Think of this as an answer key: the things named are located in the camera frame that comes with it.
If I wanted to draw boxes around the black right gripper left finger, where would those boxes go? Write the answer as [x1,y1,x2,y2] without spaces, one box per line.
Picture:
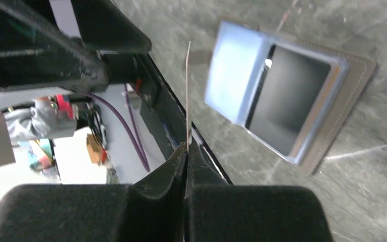
[0,143,187,241]

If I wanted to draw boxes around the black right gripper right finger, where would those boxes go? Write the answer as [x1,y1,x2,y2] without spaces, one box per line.
[184,144,333,241]

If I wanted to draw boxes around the orange credit card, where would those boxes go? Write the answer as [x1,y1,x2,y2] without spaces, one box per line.
[185,41,192,153]

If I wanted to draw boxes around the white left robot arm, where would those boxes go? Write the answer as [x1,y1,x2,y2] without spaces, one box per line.
[0,1,152,92]

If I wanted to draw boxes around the grey leather card holder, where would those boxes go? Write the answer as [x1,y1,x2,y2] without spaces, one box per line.
[190,18,377,176]

